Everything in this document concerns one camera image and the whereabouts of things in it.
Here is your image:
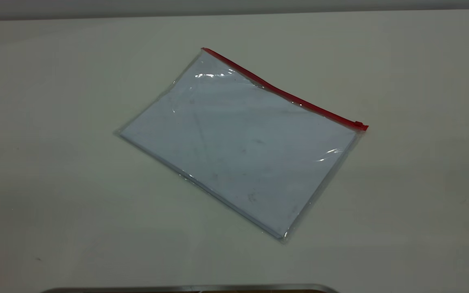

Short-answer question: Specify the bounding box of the transparent zip bag red zipper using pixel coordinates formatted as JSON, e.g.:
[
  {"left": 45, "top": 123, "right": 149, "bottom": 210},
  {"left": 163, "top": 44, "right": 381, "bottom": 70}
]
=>
[{"left": 114, "top": 47, "right": 369, "bottom": 245}]

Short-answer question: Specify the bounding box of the metal edge strip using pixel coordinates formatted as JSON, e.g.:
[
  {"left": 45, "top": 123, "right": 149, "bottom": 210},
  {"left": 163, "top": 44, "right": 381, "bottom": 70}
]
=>
[{"left": 41, "top": 284, "right": 339, "bottom": 293}]

